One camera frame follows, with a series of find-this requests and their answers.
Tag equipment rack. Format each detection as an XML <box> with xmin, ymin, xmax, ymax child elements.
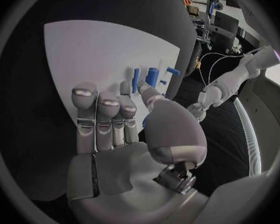
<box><xmin>175</xmin><ymin>0</ymin><xmax>225</xmax><ymax>50</ymax></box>

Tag white cable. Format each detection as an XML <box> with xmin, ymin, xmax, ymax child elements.
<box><xmin>198</xmin><ymin>52</ymin><xmax>246</xmax><ymax>90</ymax></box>
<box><xmin>208</xmin><ymin>56</ymin><xmax>245</xmax><ymax>86</ymax></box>

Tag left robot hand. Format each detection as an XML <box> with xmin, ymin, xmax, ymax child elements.
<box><xmin>185</xmin><ymin>102</ymin><xmax>210</xmax><ymax>124</ymax></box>

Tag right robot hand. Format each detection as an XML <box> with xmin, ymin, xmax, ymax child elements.
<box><xmin>66</xmin><ymin>80</ymin><xmax>211</xmax><ymax>224</ymax></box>

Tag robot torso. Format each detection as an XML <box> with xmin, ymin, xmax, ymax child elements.
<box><xmin>233</xmin><ymin>74</ymin><xmax>280</xmax><ymax>178</ymax></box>

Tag white task board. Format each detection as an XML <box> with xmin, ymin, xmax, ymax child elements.
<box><xmin>43</xmin><ymin>19</ymin><xmax>181</xmax><ymax>128</ymax></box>

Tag blue cylinder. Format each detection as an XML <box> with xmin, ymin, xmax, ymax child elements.
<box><xmin>145</xmin><ymin>67</ymin><xmax>159</xmax><ymax>88</ymax></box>

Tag desk with dark screen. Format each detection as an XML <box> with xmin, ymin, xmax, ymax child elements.
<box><xmin>211</xmin><ymin>10</ymin><xmax>269</xmax><ymax>56</ymax></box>

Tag blue gear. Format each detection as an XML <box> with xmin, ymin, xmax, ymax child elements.
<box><xmin>141</xmin><ymin>114</ymin><xmax>152</xmax><ymax>128</ymax></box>

